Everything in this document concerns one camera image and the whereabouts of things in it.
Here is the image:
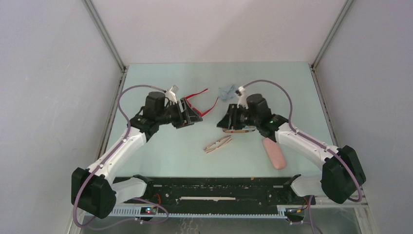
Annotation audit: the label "right blue cleaning cloth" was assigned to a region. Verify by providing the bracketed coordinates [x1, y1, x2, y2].
[218, 84, 239, 102]

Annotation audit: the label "orange clear sunglasses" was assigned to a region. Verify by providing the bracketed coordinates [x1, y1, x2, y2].
[204, 135, 232, 154]

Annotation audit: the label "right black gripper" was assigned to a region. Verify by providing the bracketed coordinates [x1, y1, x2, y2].
[217, 104, 260, 130]

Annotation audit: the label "right aluminium frame post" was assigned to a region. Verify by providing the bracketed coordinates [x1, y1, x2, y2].
[310, 0, 356, 106]

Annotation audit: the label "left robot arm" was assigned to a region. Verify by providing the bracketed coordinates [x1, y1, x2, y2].
[71, 91, 203, 219]

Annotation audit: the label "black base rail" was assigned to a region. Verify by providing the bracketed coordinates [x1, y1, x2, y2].
[139, 175, 310, 216]

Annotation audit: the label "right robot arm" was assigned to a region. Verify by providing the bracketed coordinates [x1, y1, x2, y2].
[216, 94, 366, 204]

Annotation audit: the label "aluminium frame post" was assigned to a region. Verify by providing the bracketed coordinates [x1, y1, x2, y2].
[310, 0, 356, 106]
[82, 0, 127, 103]

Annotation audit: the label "plaid brown glasses case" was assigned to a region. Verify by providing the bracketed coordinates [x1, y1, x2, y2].
[222, 126, 256, 134]

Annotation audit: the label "pink glasses case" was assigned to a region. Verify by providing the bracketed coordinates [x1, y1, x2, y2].
[263, 138, 287, 170]

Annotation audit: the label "red frame sunglasses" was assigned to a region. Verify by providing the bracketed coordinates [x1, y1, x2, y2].
[184, 88, 219, 117]

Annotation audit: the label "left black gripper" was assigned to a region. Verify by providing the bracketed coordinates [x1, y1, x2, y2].
[156, 98, 203, 129]

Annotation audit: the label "left aluminium frame post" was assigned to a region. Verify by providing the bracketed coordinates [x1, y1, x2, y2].
[82, 0, 127, 103]

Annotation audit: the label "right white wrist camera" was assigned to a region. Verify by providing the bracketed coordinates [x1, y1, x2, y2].
[235, 86, 248, 109]

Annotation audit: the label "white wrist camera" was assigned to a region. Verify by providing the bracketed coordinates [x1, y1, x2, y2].
[165, 85, 179, 105]
[235, 86, 248, 109]

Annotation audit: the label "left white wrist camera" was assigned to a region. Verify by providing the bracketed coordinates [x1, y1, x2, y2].
[165, 85, 179, 105]

